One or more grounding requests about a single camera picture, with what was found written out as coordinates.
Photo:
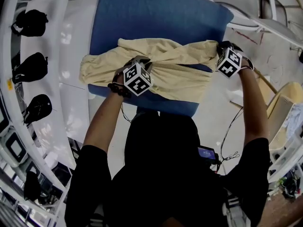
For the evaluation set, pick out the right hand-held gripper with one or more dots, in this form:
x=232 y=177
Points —
x=228 y=63

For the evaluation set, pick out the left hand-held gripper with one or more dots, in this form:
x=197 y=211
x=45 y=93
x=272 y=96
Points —
x=137 y=79

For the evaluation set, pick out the pale yellow garment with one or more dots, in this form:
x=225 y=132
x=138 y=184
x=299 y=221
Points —
x=175 y=84

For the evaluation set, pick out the person's left forearm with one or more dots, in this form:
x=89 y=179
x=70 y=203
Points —
x=101 y=124

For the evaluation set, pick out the person's right forearm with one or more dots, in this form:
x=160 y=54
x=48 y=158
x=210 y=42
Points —
x=254 y=112

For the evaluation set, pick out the person's left hand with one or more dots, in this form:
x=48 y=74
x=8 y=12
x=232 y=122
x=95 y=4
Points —
x=119 y=75

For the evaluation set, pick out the blue padded mat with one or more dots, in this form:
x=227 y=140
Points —
x=154 y=13

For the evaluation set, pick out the white lounge chair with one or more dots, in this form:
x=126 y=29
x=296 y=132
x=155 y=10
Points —
x=277 y=27

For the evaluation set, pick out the round wooden table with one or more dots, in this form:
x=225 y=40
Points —
x=293 y=86

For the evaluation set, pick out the beige plastic basket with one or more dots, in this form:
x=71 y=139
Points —
x=280 y=112

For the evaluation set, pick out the pale crumpled clothes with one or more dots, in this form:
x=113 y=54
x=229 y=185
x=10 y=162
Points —
x=294 y=119

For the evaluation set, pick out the small black monitor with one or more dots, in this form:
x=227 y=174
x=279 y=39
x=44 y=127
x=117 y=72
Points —
x=207 y=154

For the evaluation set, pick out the row of black caps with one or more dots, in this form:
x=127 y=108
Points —
x=32 y=67

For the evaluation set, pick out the black cap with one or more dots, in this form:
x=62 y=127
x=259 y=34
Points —
x=39 y=109

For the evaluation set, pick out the black caps on rack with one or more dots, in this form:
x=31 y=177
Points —
x=32 y=23

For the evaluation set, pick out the white low shelf unit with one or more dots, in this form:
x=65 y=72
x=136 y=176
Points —
x=288 y=148

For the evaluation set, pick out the person's black-clothed body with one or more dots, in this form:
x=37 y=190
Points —
x=165 y=185

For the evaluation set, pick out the yellow paper tag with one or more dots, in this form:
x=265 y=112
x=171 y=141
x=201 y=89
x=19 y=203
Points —
x=9 y=84

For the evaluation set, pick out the grey-rimmed storage box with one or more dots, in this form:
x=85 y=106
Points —
x=3 y=122
x=15 y=149
x=35 y=170

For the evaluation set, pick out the person's right striped shoe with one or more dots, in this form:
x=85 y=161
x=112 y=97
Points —
x=235 y=212

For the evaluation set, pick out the person's striped shoe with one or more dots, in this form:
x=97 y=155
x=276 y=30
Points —
x=235 y=212
x=97 y=222

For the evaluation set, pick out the black fabric bag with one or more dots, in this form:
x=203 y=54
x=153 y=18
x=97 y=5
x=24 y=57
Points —
x=32 y=185

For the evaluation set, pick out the person's left striped shoe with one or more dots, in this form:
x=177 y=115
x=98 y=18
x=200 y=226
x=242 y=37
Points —
x=97 y=222

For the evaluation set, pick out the white frame chair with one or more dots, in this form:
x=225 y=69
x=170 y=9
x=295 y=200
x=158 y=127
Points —
x=270 y=3

